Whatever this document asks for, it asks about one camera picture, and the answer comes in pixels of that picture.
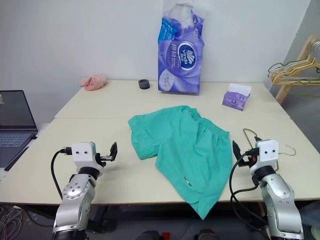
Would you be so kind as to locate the wooden clothes rack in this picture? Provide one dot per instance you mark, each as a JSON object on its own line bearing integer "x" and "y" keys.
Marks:
{"x": 303, "y": 50}

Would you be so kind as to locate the purple tissue multipack bag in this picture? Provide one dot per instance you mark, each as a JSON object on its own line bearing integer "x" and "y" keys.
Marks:
{"x": 180, "y": 65}

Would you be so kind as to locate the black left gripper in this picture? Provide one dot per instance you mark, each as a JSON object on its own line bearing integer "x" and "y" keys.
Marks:
{"x": 102, "y": 158}

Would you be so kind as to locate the purple tissue box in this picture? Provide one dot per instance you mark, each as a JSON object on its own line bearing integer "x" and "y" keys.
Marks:
{"x": 235, "y": 100}

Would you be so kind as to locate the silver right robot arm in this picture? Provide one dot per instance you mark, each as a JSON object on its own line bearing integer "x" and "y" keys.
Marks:
{"x": 280, "y": 197}

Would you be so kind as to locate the hangers on rack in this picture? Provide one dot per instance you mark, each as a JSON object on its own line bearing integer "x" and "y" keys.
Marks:
{"x": 295, "y": 82}

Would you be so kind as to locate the green shorts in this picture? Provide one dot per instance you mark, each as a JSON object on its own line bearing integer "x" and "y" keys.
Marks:
{"x": 182, "y": 150}

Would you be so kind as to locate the black tape roll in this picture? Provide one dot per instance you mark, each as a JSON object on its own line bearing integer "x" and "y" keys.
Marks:
{"x": 144, "y": 84}

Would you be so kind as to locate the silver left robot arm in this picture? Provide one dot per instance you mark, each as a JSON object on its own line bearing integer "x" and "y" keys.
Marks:
{"x": 75, "y": 192}

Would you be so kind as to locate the dark grey laptop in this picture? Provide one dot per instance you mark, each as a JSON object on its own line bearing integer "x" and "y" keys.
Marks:
{"x": 15, "y": 120}

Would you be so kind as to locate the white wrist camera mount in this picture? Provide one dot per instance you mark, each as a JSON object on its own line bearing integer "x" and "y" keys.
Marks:
{"x": 82, "y": 151}
{"x": 267, "y": 151}

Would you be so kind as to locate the pink cloth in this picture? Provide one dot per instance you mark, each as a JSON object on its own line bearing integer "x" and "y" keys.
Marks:
{"x": 93, "y": 82}

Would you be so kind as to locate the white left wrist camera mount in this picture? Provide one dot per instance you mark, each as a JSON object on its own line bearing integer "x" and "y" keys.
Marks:
{"x": 82, "y": 151}

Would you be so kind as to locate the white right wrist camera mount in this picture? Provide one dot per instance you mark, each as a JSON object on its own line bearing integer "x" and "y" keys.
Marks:
{"x": 267, "y": 151}

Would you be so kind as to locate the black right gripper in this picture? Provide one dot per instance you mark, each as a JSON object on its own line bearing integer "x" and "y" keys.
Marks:
{"x": 246, "y": 162}

